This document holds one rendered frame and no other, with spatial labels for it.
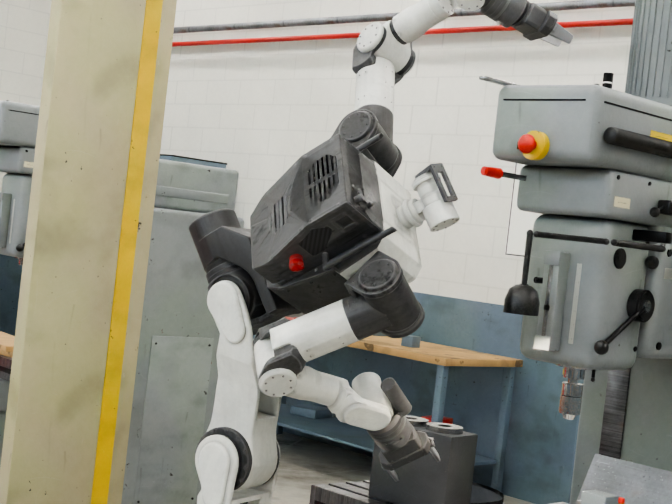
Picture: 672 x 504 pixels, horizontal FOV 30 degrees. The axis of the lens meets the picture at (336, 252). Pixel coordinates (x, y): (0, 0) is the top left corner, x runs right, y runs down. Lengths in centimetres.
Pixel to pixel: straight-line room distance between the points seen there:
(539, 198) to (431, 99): 612
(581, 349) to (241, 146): 772
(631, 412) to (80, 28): 197
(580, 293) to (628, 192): 23
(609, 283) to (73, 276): 183
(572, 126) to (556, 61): 563
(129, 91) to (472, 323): 476
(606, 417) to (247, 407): 93
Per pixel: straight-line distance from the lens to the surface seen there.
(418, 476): 303
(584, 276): 268
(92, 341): 399
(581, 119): 257
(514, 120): 266
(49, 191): 385
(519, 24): 290
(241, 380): 277
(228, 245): 278
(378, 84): 287
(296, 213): 256
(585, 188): 265
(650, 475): 312
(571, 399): 278
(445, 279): 855
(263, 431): 280
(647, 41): 297
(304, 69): 979
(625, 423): 317
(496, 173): 266
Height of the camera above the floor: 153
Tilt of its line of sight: 1 degrees down
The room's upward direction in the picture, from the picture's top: 6 degrees clockwise
